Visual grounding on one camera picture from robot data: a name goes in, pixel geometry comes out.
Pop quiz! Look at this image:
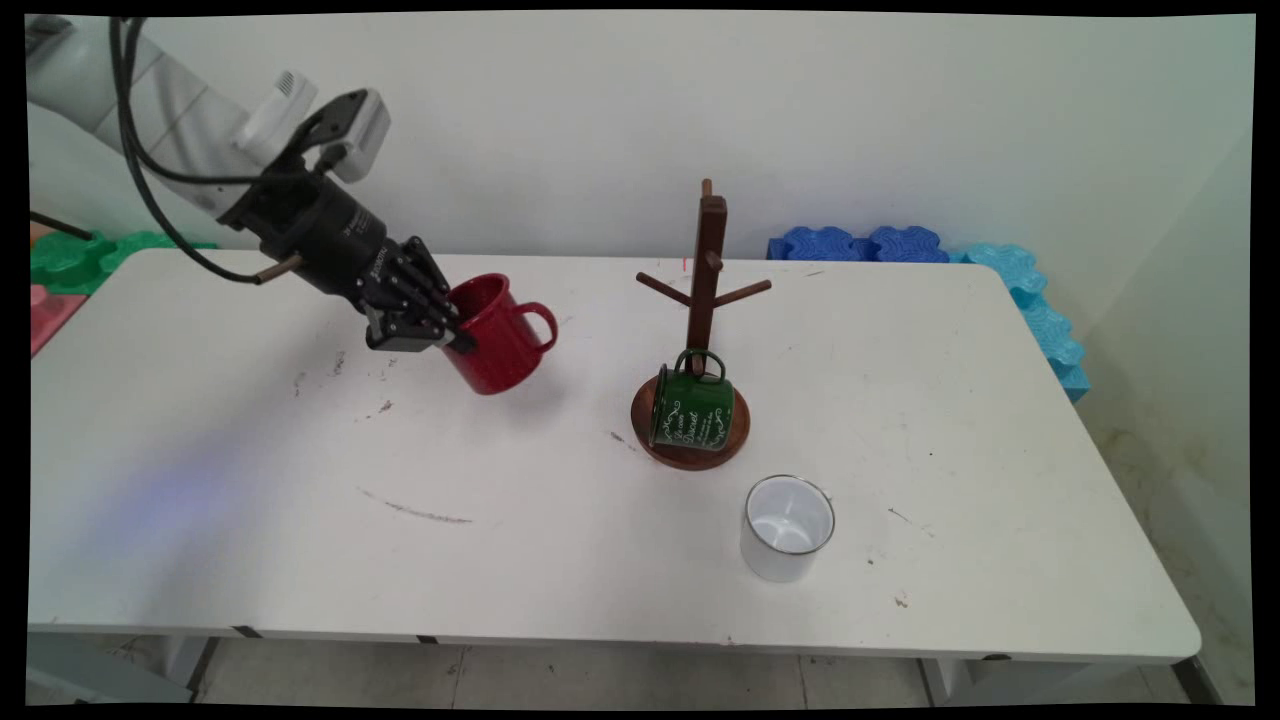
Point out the white enamel mug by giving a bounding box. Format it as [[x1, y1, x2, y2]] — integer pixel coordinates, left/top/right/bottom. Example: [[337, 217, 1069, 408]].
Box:
[[740, 475, 836, 584]]

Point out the red foam mat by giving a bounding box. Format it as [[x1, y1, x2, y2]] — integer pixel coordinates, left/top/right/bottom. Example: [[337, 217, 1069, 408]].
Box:
[[30, 285, 91, 357]]

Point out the red speckled enamel mug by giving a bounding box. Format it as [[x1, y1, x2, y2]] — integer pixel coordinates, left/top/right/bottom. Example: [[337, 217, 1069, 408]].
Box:
[[440, 272, 559, 396]]

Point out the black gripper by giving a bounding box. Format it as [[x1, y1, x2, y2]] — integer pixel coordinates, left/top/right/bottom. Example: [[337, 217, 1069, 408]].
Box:
[[222, 170, 477, 353]]

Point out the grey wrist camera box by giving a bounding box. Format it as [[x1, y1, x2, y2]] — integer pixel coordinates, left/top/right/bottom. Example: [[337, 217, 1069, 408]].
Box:
[[300, 88, 391, 183]]

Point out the cyan foam mat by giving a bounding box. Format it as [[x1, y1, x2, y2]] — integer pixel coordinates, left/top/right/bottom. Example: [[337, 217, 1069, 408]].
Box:
[[950, 243, 1091, 403]]

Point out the blue foam block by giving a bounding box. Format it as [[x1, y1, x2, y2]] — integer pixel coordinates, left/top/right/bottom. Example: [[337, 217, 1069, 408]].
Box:
[[865, 225, 951, 264], [768, 225, 869, 263]]

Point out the white table leg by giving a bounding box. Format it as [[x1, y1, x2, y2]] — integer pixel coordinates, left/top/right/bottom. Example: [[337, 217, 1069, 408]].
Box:
[[920, 657, 1013, 707]]

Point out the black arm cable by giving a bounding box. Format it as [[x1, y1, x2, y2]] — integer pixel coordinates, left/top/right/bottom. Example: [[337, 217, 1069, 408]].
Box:
[[108, 18, 266, 287]]

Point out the green foam mat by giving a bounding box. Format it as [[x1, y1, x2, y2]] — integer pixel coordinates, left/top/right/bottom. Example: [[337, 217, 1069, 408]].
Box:
[[30, 232, 216, 296]]

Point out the dark wooden mug tree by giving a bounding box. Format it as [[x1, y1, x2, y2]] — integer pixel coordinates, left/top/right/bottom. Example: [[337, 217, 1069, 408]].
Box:
[[630, 178, 773, 471]]

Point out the green printed enamel mug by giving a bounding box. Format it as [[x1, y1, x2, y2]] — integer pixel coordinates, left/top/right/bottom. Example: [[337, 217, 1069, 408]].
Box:
[[650, 348, 736, 451]]

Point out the black background rod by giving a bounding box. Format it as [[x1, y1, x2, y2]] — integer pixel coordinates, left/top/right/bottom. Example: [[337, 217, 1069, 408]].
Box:
[[30, 210, 96, 243]]

